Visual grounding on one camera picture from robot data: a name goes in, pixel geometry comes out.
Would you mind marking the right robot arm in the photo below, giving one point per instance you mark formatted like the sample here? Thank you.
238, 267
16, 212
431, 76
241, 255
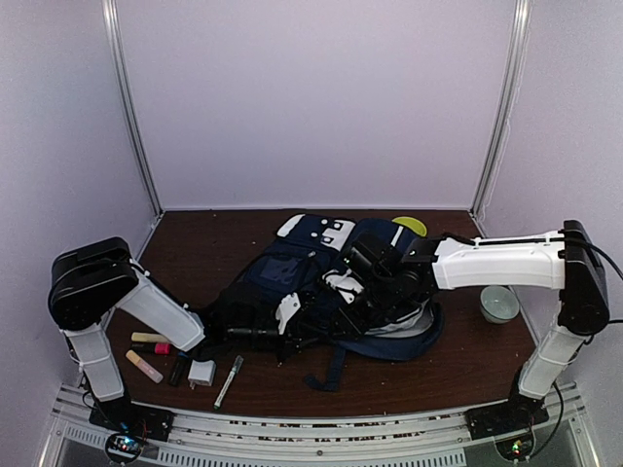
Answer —
525, 287

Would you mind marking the aluminium front rail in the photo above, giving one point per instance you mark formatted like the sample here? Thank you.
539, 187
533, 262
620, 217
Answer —
437, 438

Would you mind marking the lime green bowl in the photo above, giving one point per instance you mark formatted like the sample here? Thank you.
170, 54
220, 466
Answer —
415, 225

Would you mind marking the aluminium frame post left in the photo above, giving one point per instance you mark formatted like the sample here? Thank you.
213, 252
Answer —
114, 35

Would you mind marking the aluminium frame post right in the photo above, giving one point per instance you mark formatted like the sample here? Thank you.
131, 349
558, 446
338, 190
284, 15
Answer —
507, 96

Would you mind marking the white power adapter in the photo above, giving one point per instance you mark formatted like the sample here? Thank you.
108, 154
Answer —
201, 373

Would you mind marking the blue cap marker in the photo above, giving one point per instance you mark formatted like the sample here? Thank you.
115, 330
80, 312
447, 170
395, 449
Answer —
180, 365

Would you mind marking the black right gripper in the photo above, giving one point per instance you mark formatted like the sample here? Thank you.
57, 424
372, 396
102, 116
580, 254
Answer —
353, 324

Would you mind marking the teal patterned ceramic bowl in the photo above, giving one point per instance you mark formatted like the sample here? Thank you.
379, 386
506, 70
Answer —
498, 304

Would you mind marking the aluminium frame post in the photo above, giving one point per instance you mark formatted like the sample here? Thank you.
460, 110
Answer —
507, 96
114, 35

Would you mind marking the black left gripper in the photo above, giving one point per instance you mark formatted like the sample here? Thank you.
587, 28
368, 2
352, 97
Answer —
298, 334

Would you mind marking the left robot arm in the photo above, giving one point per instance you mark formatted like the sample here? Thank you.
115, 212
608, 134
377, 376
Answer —
92, 280

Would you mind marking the navy blue student backpack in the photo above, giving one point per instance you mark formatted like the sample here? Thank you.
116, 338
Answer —
331, 235

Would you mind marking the yellow highlighter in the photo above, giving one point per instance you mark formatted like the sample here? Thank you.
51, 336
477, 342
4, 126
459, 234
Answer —
148, 338

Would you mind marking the pink highlighter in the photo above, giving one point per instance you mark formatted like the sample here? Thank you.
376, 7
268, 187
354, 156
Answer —
157, 348

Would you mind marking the beige highlighter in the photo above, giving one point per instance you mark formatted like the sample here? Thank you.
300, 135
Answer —
144, 367

